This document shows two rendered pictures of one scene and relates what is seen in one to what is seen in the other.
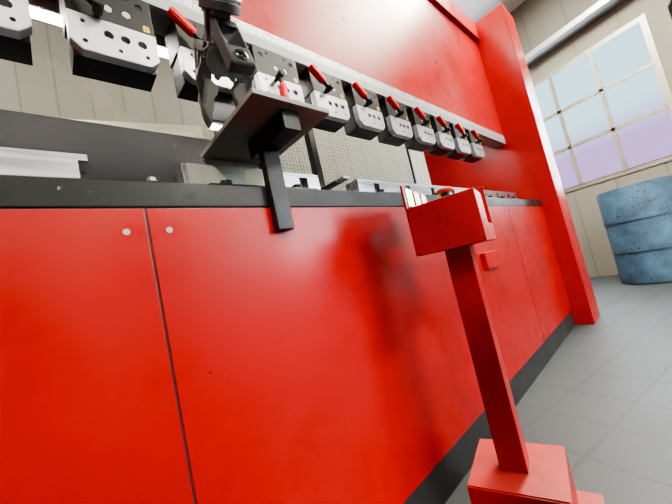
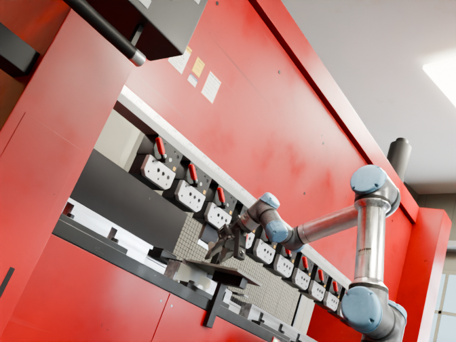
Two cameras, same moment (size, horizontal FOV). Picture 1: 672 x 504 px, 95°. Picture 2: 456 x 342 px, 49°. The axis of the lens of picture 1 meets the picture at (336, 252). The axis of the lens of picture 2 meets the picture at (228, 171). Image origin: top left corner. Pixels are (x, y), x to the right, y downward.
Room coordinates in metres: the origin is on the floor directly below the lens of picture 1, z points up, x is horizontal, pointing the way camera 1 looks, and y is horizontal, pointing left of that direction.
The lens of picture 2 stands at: (-1.38, 0.37, 0.65)
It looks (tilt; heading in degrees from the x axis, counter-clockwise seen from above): 20 degrees up; 356
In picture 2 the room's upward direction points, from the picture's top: 21 degrees clockwise
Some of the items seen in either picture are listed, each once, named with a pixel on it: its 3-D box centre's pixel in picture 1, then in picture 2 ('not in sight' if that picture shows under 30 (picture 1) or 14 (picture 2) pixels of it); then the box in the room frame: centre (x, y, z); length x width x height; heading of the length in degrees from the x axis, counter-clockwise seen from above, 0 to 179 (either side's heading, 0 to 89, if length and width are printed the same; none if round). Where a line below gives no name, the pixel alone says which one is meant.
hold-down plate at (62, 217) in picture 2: not in sight; (90, 235); (0.31, 0.60, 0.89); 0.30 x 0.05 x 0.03; 133
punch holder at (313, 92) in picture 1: (322, 101); (261, 242); (1.02, -0.07, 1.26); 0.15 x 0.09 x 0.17; 133
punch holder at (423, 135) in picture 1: (417, 130); (313, 282); (1.43, -0.51, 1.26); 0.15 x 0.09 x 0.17; 133
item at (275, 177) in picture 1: (281, 176); (222, 301); (0.63, 0.08, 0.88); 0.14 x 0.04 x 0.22; 43
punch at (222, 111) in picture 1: (224, 115); (207, 237); (0.76, 0.21, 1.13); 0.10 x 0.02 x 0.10; 133
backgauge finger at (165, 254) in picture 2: not in sight; (173, 258); (0.89, 0.31, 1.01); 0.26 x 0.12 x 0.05; 43
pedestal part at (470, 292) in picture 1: (485, 352); not in sight; (0.79, -0.31, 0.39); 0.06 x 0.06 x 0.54; 57
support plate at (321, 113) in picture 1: (261, 135); (224, 272); (0.66, 0.10, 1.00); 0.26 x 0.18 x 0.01; 43
